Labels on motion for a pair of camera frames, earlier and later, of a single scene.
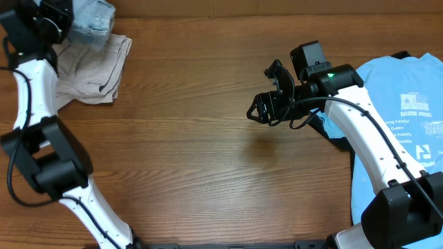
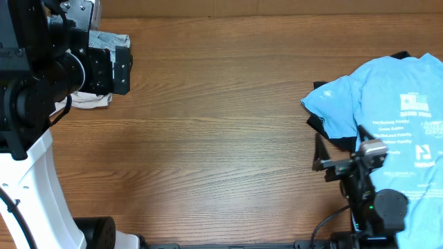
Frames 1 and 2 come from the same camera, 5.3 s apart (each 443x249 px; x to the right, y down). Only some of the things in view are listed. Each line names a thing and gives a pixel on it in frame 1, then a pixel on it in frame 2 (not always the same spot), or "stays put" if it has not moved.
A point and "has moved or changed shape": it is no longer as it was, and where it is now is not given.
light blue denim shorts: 93,23 has moved or changed shape
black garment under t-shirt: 342,142 stays put
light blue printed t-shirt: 407,95 stays put
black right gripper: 275,100 → 341,164
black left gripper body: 64,12 → 102,71
